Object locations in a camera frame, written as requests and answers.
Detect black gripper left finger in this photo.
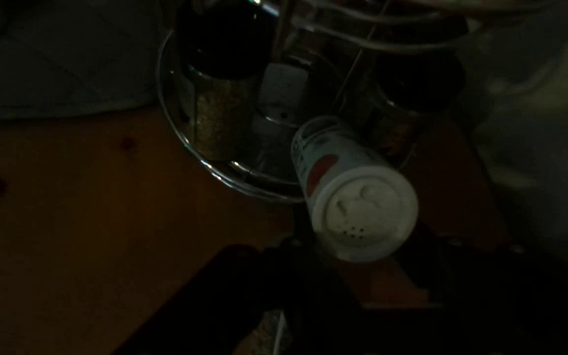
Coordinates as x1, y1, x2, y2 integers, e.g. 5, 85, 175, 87
114, 219, 340, 355

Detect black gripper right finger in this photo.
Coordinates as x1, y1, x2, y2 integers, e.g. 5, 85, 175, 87
360, 221, 568, 355

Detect white spice bottle red label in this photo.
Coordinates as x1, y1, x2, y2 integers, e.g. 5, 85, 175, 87
287, 115, 421, 266

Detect grey-capped spice jar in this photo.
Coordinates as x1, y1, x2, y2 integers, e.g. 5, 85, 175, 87
250, 57, 319, 174

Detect grey quilted mat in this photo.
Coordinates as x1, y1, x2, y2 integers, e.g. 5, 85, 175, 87
0, 0, 175, 124

